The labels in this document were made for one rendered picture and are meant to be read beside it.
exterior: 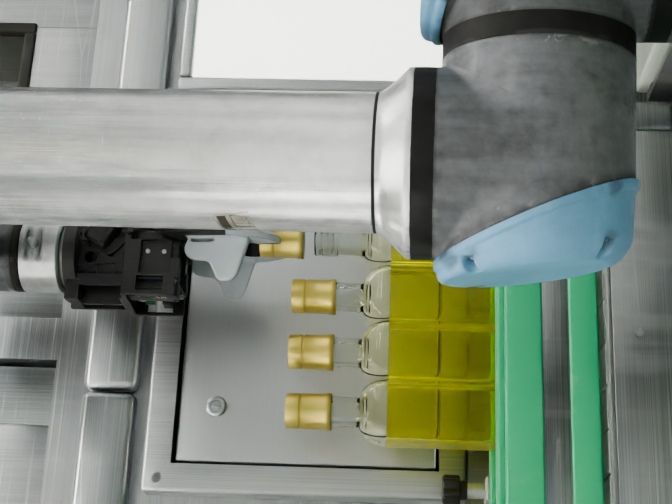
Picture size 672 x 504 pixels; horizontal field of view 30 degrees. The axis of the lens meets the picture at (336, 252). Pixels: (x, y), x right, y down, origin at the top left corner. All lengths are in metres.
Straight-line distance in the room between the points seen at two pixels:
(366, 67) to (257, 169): 0.77
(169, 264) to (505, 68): 0.59
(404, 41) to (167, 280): 0.45
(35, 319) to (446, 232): 0.80
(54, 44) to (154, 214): 0.87
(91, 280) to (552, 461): 0.49
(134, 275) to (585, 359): 0.44
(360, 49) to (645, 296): 0.55
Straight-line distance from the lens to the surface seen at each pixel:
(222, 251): 1.23
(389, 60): 1.49
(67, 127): 0.76
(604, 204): 0.71
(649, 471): 1.06
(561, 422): 1.08
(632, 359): 1.08
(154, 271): 1.24
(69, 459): 1.39
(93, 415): 1.37
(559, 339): 1.10
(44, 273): 1.27
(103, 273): 1.26
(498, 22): 0.73
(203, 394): 1.36
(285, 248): 1.25
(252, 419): 1.34
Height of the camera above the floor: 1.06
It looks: 3 degrees up
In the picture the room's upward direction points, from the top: 89 degrees counter-clockwise
